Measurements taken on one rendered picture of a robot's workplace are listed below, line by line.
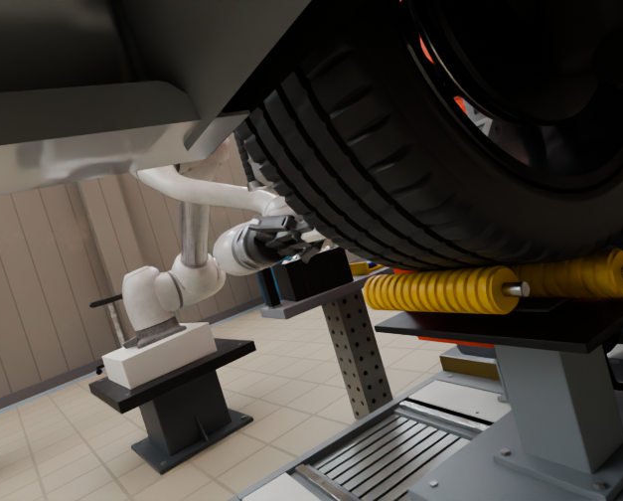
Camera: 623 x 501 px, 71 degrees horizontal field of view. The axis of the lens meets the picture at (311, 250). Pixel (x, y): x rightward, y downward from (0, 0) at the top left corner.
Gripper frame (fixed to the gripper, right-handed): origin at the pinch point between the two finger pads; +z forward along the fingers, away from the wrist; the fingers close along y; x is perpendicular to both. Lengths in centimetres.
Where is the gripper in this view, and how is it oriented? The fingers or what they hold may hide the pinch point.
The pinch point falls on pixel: (319, 229)
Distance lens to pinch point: 64.2
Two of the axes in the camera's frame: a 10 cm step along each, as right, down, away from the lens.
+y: -7.8, -4.9, -3.9
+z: 4.9, -1.0, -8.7
